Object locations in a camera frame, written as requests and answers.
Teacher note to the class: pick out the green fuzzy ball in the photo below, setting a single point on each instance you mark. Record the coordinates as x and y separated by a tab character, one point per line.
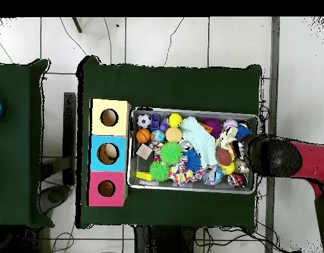
171	153
160	171

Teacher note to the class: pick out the dark green table cloth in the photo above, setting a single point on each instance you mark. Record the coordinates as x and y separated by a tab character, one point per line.
164	87
14	145

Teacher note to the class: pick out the mint green knitted cloth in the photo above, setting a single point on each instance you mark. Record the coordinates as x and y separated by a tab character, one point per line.
200	139

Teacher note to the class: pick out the wooden box with three holes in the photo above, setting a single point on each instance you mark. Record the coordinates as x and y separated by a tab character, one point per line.
119	163

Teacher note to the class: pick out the brown toy football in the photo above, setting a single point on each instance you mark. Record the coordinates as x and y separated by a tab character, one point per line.
223	156

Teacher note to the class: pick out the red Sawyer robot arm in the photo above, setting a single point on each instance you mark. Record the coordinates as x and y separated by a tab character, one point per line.
309	160

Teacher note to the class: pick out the blue fuzzy ball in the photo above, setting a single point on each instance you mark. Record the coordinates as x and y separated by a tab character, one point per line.
192	160
242	131

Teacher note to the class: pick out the orange plastic block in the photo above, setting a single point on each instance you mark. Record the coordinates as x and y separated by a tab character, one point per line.
207	127

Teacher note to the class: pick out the shallow clear mesh bin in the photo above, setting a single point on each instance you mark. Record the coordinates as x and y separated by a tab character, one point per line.
162	185

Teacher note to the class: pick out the black upright panel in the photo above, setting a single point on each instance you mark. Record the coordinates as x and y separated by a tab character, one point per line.
69	131

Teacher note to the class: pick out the multicoloured knotted fabric toy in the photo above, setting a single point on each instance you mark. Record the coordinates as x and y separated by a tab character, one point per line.
155	149

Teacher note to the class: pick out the purple spiky ball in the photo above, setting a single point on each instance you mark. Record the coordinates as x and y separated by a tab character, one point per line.
214	126

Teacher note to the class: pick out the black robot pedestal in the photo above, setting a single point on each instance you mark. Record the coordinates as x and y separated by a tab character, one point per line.
162	242

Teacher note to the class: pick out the grey rounded base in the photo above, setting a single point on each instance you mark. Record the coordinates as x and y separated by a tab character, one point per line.
55	196

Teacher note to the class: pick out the black and white soccer ball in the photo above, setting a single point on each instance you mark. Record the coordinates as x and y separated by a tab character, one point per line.
144	120

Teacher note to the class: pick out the yellow ball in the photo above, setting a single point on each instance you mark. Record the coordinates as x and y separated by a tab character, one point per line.
175	120

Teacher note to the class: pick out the white baseball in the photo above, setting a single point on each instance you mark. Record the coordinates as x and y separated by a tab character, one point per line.
230	123

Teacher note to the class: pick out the small orange basketball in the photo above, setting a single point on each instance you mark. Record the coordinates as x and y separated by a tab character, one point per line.
143	135

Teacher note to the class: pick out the black stand with legs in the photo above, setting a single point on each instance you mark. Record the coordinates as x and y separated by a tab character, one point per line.
77	25

